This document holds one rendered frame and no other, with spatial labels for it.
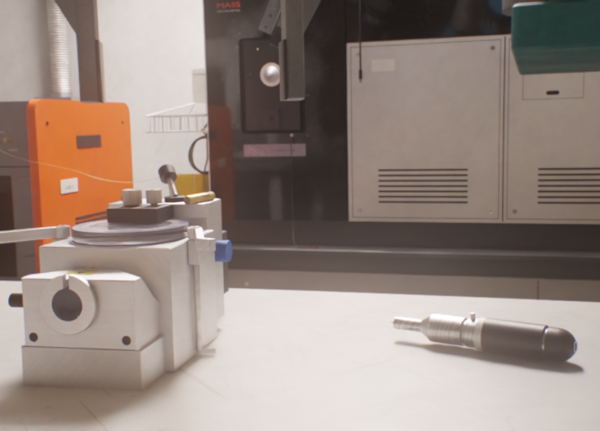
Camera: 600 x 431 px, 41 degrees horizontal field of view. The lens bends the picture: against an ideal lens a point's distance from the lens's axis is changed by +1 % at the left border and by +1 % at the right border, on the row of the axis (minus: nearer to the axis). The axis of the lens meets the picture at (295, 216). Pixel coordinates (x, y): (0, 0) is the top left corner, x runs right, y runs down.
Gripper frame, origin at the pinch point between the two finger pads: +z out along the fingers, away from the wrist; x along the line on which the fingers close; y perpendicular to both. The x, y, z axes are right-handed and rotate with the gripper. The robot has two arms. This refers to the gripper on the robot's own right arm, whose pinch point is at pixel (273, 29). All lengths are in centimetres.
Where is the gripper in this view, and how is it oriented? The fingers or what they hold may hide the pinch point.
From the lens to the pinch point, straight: 170.1
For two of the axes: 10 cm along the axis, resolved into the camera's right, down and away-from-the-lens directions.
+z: -3.9, 9.2, 0.5
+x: 1.2, 0.0, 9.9
